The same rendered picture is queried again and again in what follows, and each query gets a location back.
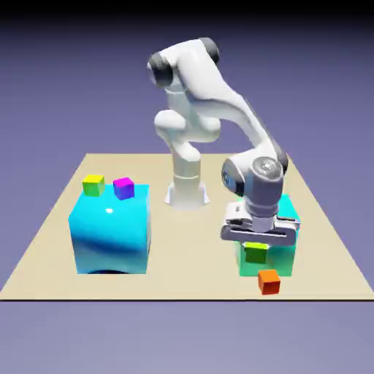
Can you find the large blue box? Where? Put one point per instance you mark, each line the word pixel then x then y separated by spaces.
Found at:
pixel 111 228

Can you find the small magenta cube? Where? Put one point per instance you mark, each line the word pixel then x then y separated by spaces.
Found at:
pixel 124 188

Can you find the small yellow-green cube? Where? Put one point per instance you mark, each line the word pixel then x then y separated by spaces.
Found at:
pixel 93 185
pixel 256 253

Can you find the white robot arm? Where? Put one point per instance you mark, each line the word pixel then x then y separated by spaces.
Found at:
pixel 204 87

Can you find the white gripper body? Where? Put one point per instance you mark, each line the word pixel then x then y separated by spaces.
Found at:
pixel 280 236

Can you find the large turquoise box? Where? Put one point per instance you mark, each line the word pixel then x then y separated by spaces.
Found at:
pixel 282 260

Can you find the small orange cube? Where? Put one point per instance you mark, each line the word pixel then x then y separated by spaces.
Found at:
pixel 269 281

